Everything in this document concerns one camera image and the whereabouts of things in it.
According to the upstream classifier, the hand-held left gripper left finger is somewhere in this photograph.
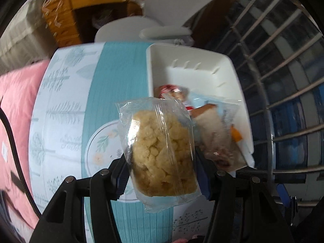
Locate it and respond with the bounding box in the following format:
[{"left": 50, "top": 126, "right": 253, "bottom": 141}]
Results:
[{"left": 29, "top": 157, "right": 131, "bottom": 243}]

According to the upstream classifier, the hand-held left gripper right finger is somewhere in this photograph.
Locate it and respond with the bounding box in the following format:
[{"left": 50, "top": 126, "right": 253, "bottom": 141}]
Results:
[{"left": 196, "top": 149, "right": 294, "bottom": 243}]

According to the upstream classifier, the puffed rice cake packet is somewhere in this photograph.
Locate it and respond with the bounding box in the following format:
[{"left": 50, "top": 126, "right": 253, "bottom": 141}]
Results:
[{"left": 115, "top": 96, "right": 203, "bottom": 213}]

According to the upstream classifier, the brown snowflake snack packet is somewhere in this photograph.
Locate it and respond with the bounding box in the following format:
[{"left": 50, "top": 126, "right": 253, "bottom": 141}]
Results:
[{"left": 194, "top": 105, "right": 237, "bottom": 168}]

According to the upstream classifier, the white and orange snack packet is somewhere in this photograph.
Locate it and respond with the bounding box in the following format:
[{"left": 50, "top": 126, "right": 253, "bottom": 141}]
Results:
[{"left": 230, "top": 124, "right": 245, "bottom": 142}]

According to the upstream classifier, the red and white snack packet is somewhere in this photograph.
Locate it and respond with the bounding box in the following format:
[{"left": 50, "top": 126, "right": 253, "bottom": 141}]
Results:
[{"left": 154, "top": 83, "right": 195, "bottom": 112}]

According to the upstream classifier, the white plastic basket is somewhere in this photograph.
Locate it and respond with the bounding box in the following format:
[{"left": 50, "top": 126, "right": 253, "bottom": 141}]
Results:
[{"left": 145, "top": 43, "right": 255, "bottom": 169}]

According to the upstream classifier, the tree print tablecloth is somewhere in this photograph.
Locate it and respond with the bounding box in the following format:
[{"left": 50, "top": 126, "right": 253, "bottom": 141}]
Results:
[{"left": 29, "top": 42, "right": 238, "bottom": 243}]

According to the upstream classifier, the pink blanket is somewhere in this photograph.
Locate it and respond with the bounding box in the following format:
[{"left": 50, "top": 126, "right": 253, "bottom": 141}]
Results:
[{"left": 0, "top": 58, "right": 51, "bottom": 233}]

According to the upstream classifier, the metal window railing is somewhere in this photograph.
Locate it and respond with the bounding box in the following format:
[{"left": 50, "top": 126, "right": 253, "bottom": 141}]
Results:
[{"left": 220, "top": 0, "right": 324, "bottom": 208}]

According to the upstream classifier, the grey office chair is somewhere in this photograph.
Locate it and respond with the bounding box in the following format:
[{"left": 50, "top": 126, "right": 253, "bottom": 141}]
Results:
[{"left": 95, "top": 0, "right": 227, "bottom": 46}]

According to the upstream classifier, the wooden desk with drawers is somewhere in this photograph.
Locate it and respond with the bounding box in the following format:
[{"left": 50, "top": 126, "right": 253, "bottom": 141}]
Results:
[{"left": 42, "top": 0, "right": 152, "bottom": 46}]

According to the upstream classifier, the black cable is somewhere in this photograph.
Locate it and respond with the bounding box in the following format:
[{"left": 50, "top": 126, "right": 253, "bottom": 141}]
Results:
[{"left": 0, "top": 108, "right": 34, "bottom": 208}]

